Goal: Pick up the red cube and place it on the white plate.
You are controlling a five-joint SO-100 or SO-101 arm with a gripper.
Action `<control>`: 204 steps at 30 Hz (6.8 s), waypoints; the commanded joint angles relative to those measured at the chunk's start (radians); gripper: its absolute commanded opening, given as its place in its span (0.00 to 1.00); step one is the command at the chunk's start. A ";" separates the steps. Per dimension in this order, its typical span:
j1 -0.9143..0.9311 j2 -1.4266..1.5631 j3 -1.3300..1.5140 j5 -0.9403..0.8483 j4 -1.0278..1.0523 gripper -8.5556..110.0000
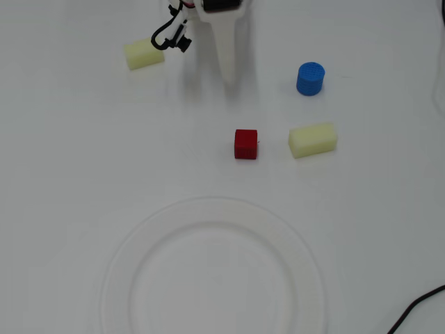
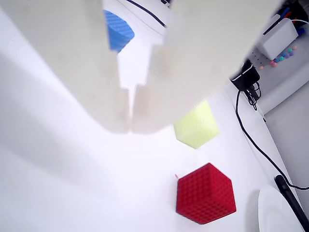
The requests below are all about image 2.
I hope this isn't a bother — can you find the white box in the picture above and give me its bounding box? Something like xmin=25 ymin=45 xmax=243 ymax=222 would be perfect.
xmin=255 ymin=14 xmax=300 ymax=61

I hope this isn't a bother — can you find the red cube block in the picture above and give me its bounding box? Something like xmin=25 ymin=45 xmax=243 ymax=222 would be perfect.
xmin=175 ymin=162 xmax=237 ymax=225

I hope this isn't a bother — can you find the blue ribbed cylinder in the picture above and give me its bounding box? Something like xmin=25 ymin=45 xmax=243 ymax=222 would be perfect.
xmin=103 ymin=9 xmax=135 ymax=53

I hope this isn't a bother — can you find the long black cable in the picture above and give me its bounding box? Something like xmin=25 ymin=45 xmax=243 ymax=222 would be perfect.
xmin=235 ymin=89 xmax=309 ymax=190

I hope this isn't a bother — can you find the pale yellow foam block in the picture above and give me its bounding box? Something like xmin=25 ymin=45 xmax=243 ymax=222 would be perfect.
xmin=173 ymin=100 xmax=220 ymax=150

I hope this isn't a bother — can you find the black bar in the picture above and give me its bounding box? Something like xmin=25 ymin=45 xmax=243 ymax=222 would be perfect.
xmin=274 ymin=175 xmax=309 ymax=230

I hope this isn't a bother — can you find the black power adapter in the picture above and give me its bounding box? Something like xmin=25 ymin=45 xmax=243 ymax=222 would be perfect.
xmin=230 ymin=59 xmax=261 ymax=91

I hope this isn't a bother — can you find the bundled black cable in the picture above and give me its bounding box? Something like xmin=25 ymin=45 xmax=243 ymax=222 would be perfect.
xmin=245 ymin=82 xmax=263 ymax=112

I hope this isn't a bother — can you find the thin dark cable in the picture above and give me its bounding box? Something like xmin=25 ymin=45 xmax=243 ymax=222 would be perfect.
xmin=125 ymin=0 xmax=168 ymax=28

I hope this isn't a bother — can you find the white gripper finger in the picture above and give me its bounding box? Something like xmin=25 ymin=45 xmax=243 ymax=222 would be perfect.
xmin=130 ymin=0 xmax=285 ymax=135
xmin=0 ymin=0 xmax=130 ymax=134

